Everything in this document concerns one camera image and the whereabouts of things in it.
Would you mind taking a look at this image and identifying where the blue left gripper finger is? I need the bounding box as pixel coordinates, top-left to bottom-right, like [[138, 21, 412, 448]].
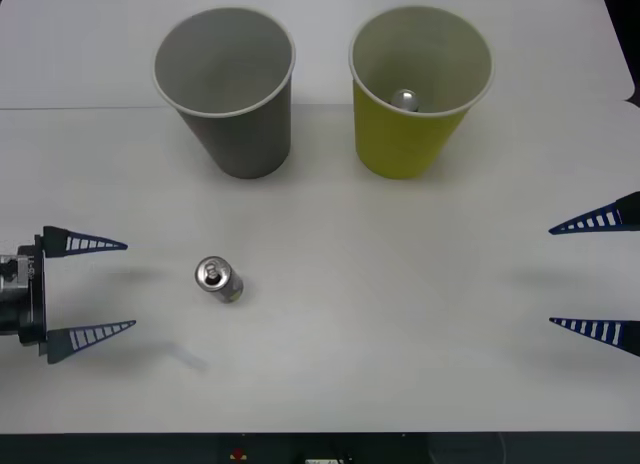
[[38, 319, 138, 366], [42, 225, 129, 260]]

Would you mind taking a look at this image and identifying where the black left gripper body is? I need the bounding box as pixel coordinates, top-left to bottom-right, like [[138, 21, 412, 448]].
[[17, 233, 49, 347]]

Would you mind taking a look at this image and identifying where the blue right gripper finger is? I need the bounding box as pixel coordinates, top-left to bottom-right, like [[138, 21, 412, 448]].
[[547, 191, 640, 237], [547, 316, 640, 358]]

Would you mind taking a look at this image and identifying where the grey plastic bin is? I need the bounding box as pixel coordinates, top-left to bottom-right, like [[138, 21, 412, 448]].
[[151, 5, 297, 181]]

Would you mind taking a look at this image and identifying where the yellow-green plastic bin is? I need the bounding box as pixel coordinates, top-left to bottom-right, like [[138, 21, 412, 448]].
[[347, 4, 495, 181]]

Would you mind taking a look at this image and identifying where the silver drink can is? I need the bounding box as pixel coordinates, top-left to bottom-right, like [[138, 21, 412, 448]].
[[389, 87, 422, 113]]

